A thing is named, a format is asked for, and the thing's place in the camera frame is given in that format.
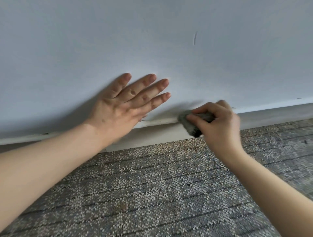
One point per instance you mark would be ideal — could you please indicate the person's right hand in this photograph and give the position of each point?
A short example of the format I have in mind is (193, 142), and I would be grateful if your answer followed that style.
(221, 129)

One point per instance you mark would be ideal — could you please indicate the person's left hand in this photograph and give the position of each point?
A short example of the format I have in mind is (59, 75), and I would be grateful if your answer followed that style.
(115, 114)

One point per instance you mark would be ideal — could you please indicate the person's left little finger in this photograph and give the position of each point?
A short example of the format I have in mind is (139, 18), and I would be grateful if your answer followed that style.
(121, 84)

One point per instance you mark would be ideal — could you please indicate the person's left middle finger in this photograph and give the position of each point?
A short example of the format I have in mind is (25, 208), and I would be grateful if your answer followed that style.
(154, 89)

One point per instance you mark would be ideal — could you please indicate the person's right thumb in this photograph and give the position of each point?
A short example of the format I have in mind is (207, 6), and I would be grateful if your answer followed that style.
(195, 120)

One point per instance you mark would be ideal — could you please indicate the grey cleaning cloth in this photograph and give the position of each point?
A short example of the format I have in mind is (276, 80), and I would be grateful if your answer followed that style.
(183, 117)

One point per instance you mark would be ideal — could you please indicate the person's left forearm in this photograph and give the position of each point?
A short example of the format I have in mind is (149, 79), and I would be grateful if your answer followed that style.
(49, 166)

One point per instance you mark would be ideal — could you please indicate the person's right forearm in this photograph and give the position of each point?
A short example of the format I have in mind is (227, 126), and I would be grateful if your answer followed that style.
(266, 195)

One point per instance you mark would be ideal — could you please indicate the white baseboard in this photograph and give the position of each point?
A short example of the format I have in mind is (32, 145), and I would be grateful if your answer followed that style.
(159, 134)

